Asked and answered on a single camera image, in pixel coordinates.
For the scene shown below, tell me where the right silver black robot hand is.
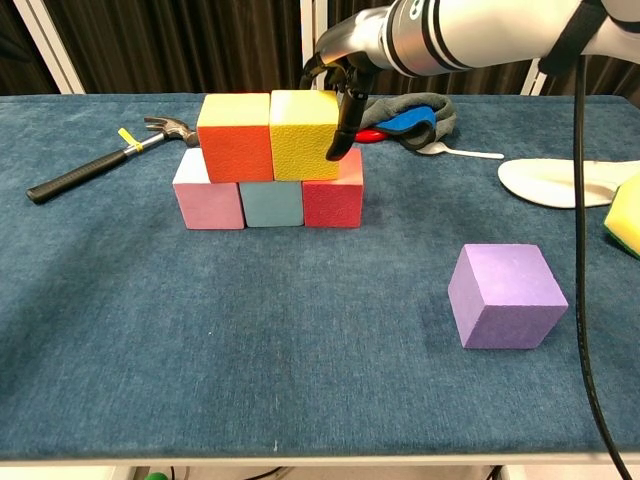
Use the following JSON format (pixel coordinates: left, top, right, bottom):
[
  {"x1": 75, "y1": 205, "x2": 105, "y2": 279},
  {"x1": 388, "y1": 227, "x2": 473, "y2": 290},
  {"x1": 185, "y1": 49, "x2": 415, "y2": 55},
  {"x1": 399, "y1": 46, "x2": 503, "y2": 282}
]
[{"x1": 299, "y1": 9, "x2": 391, "y2": 162}]

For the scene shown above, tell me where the yellow foam cube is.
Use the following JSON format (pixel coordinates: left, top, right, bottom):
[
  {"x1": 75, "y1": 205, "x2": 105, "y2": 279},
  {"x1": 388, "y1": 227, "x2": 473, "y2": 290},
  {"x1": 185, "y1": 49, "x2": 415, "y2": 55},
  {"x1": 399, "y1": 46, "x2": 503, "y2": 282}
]
[{"x1": 269, "y1": 89, "x2": 346, "y2": 182}]

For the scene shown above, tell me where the orange foam cube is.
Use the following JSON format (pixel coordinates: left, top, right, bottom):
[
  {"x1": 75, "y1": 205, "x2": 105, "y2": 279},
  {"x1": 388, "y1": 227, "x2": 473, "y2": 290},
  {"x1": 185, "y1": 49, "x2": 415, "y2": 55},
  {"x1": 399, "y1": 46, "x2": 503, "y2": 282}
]
[{"x1": 196, "y1": 93, "x2": 275, "y2": 184}]

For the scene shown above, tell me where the purple foam cube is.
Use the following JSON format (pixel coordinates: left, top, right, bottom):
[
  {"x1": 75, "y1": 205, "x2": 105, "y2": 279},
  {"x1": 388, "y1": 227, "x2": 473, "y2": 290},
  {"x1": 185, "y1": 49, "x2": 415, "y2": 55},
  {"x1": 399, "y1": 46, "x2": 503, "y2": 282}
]
[{"x1": 447, "y1": 243, "x2": 570, "y2": 350}]

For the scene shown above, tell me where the red disc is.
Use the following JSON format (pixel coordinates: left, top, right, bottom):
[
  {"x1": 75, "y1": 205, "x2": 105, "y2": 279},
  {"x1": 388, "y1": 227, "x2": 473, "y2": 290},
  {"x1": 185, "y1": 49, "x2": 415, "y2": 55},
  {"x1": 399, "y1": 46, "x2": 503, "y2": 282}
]
[{"x1": 353, "y1": 127, "x2": 389, "y2": 145}]

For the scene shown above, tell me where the grey cloth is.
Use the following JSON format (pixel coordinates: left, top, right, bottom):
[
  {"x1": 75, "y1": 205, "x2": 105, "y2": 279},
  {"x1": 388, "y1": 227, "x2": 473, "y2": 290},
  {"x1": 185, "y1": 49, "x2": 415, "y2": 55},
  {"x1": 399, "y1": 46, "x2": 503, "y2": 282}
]
[{"x1": 357, "y1": 93, "x2": 457, "y2": 152}]

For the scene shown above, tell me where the black pleated curtain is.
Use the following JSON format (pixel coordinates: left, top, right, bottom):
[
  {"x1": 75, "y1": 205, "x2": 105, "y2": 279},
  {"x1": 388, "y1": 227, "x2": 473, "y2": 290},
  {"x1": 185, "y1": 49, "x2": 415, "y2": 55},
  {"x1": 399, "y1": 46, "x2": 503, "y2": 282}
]
[
  {"x1": 0, "y1": 0, "x2": 64, "y2": 96},
  {"x1": 542, "y1": 52, "x2": 640, "y2": 109},
  {"x1": 325, "y1": 0, "x2": 539, "y2": 96},
  {"x1": 42, "y1": 0, "x2": 305, "y2": 95}
]

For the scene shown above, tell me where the white plastic spoon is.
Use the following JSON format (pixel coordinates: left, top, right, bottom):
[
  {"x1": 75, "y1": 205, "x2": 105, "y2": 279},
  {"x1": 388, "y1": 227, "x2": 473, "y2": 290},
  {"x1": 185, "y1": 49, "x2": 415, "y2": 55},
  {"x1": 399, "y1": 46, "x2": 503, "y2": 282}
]
[{"x1": 415, "y1": 141, "x2": 505, "y2": 160}]

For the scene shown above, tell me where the red foam cube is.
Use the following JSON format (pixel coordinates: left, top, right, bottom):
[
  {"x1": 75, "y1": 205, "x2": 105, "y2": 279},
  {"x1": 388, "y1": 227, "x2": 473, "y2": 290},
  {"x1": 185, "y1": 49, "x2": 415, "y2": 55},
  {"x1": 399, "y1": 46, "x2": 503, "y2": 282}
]
[{"x1": 301, "y1": 147, "x2": 365, "y2": 230}]

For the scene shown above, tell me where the teal foam cube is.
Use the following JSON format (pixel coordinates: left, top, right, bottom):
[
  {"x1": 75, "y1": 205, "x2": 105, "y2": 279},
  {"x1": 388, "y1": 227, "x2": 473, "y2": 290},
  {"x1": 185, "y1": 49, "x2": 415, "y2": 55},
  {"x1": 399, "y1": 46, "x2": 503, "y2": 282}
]
[{"x1": 238, "y1": 180, "x2": 305, "y2": 229}]

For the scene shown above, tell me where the pink foam cube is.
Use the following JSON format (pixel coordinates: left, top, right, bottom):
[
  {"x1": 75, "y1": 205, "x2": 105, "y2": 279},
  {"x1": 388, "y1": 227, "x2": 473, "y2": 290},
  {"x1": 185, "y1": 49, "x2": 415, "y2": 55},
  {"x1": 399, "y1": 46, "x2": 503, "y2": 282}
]
[{"x1": 172, "y1": 147, "x2": 246, "y2": 231}]

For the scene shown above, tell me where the white shoe insole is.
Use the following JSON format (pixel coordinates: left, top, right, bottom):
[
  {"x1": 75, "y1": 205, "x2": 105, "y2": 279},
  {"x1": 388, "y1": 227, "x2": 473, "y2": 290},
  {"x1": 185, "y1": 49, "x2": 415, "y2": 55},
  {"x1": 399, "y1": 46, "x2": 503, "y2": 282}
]
[{"x1": 497, "y1": 157, "x2": 640, "y2": 209}]

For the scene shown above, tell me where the yellow green sponge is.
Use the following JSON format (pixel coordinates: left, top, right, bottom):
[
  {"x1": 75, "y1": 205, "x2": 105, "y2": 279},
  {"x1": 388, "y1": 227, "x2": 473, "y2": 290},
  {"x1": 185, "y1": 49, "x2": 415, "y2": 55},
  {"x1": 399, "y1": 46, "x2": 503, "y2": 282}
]
[{"x1": 603, "y1": 172, "x2": 640, "y2": 260}]

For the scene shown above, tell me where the blue fabric table cover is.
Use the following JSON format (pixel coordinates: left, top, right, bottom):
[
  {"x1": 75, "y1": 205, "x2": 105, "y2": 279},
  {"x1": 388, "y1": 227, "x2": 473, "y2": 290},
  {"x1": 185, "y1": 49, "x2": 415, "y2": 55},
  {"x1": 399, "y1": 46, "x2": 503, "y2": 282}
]
[{"x1": 0, "y1": 93, "x2": 640, "y2": 461}]

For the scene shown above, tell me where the white partition post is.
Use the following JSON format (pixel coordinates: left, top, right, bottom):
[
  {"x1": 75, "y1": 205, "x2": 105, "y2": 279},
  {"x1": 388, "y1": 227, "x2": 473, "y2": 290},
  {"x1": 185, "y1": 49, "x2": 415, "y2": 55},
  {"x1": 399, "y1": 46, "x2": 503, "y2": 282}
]
[
  {"x1": 13, "y1": 0, "x2": 85, "y2": 95},
  {"x1": 519, "y1": 59, "x2": 549, "y2": 96},
  {"x1": 299, "y1": 0, "x2": 329, "y2": 94}
]

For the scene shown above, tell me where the black handled claw hammer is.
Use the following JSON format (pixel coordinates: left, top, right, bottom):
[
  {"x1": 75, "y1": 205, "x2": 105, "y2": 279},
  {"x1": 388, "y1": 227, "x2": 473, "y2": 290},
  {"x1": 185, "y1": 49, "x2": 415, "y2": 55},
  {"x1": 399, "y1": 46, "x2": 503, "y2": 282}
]
[{"x1": 25, "y1": 116, "x2": 200, "y2": 205}]

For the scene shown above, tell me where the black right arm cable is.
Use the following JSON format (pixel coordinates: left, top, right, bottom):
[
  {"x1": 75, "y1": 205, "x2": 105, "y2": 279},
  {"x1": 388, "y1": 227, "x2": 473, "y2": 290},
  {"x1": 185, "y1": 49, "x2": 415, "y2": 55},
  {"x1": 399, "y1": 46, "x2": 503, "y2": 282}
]
[{"x1": 572, "y1": 54, "x2": 634, "y2": 480}]

